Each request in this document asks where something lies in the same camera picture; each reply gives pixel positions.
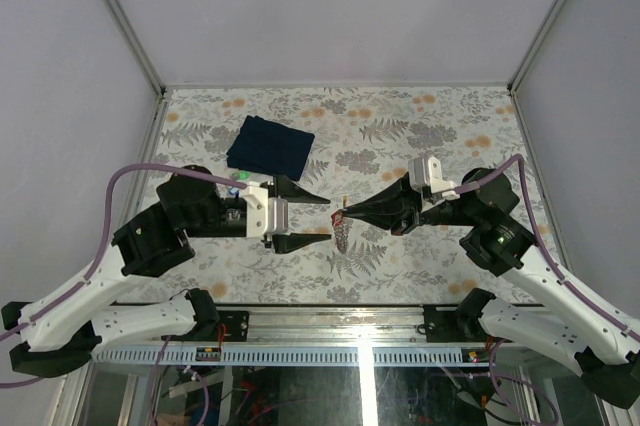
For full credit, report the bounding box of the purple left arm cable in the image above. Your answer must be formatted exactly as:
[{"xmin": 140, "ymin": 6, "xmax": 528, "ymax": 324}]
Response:
[{"xmin": 0, "ymin": 164, "xmax": 249, "ymax": 388}]

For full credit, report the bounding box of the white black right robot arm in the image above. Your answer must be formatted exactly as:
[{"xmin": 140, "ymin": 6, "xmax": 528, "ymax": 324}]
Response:
[{"xmin": 343, "ymin": 168, "xmax": 639, "ymax": 409}]

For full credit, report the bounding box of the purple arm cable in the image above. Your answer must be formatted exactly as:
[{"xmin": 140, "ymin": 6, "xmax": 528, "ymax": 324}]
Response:
[
  {"xmin": 0, "ymin": 164, "xmax": 249, "ymax": 388},
  {"xmin": 452, "ymin": 154, "xmax": 640, "ymax": 342}
]

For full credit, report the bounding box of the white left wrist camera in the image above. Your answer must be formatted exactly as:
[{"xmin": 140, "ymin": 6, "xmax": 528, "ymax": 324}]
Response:
[{"xmin": 239, "ymin": 182, "xmax": 289, "ymax": 238}]

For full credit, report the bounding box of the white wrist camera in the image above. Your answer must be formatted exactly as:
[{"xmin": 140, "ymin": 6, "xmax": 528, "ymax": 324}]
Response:
[
  {"xmin": 239, "ymin": 182, "xmax": 289, "ymax": 238},
  {"xmin": 408, "ymin": 156, "xmax": 459, "ymax": 202}
]

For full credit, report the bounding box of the dark navy folded cloth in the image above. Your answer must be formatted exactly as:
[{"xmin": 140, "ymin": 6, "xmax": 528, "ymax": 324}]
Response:
[{"xmin": 226, "ymin": 116, "xmax": 315, "ymax": 181}]

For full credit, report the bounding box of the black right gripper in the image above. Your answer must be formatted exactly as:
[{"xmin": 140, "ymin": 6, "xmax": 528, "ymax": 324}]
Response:
[{"xmin": 343, "ymin": 170, "xmax": 481, "ymax": 235}]

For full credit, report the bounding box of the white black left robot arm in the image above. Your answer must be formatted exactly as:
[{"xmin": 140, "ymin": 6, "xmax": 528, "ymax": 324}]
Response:
[{"xmin": 1, "ymin": 163, "xmax": 330, "ymax": 384}]

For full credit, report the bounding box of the metal keyring with yellow grip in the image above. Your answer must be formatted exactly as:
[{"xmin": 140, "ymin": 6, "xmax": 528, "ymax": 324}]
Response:
[{"xmin": 332, "ymin": 196, "xmax": 350, "ymax": 254}]

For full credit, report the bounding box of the aluminium front rail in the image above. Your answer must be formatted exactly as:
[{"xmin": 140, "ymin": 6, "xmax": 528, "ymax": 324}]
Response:
[{"xmin": 74, "ymin": 303, "xmax": 501, "ymax": 347}]

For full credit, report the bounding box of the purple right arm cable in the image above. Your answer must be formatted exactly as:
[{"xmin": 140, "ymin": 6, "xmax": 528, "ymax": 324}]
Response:
[{"xmin": 452, "ymin": 154, "xmax": 640, "ymax": 342}]

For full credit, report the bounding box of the key with green tag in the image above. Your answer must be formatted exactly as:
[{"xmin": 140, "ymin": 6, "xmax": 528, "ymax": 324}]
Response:
[{"xmin": 231, "ymin": 171, "xmax": 249, "ymax": 181}]

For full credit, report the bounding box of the floral patterned table mat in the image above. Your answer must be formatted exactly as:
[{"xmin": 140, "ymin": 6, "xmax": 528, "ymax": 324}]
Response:
[{"xmin": 126, "ymin": 86, "xmax": 529, "ymax": 304}]

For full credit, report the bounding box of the key with red tag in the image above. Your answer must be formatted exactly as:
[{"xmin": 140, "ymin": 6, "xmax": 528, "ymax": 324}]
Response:
[{"xmin": 331, "ymin": 210, "xmax": 344, "ymax": 228}]

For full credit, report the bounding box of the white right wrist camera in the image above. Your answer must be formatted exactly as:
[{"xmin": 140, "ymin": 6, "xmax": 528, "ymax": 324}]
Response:
[{"xmin": 408, "ymin": 156, "xmax": 459, "ymax": 202}]

